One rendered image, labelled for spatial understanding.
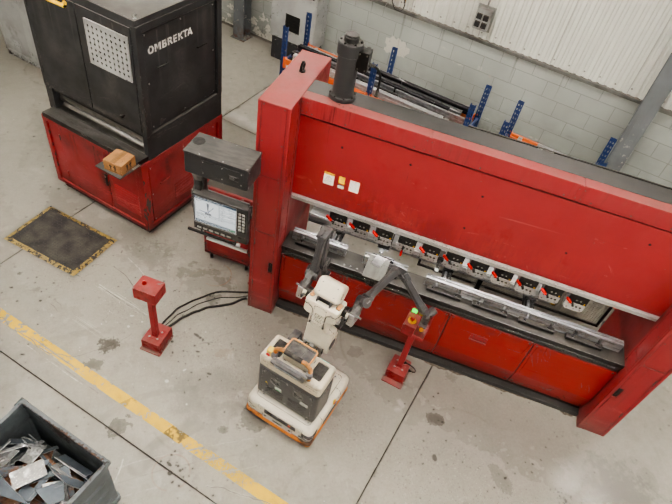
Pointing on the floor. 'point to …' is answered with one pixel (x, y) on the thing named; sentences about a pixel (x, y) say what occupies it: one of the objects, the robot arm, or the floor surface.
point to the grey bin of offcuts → (49, 463)
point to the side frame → (655, 364)
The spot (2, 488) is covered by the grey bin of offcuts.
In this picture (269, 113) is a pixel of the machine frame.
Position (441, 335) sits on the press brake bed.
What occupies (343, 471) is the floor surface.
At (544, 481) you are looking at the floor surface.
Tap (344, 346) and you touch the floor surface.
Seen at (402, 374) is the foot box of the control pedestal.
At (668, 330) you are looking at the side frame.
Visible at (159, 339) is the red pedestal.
